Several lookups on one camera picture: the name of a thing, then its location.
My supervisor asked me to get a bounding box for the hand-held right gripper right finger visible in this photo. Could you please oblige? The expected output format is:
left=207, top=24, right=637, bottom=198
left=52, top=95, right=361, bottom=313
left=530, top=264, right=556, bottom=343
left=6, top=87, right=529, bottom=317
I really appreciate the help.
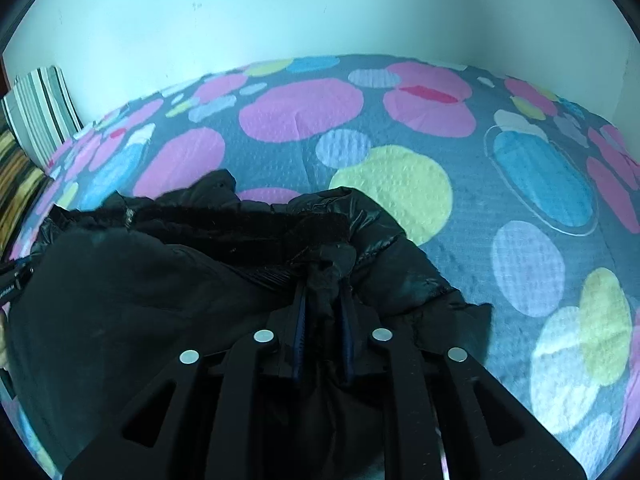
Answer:
left=340, top=290, right=587, bottom=480

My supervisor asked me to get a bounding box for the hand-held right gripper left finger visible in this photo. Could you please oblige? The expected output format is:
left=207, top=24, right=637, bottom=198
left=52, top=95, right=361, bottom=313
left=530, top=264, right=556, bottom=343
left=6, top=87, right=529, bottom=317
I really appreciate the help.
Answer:
left=62, top=284, right=309, bottom=480

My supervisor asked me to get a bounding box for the black puffer jacket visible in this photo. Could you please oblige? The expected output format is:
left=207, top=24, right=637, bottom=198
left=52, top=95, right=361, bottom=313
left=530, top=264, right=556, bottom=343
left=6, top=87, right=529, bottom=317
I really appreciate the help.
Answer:
left=0, top=169, right=494, bottom=480

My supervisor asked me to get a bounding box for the brown yellow striped pillow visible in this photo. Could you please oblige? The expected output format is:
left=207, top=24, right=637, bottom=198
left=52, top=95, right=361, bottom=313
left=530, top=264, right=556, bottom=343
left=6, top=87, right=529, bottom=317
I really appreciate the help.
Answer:
left=0, top=129, right=47, bottom=257

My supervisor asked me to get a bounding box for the bed with dotted sheet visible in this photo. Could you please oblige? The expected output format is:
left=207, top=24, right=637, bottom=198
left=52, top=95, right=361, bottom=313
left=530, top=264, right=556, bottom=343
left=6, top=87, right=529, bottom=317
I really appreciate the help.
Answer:
left=0, top=52, right=640, bottom=480

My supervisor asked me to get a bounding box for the grey striped headboard cushion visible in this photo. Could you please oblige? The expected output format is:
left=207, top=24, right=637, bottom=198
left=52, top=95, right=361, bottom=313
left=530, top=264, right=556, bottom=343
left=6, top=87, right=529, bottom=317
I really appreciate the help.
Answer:
left=0, top=66, right=84, bottom=167

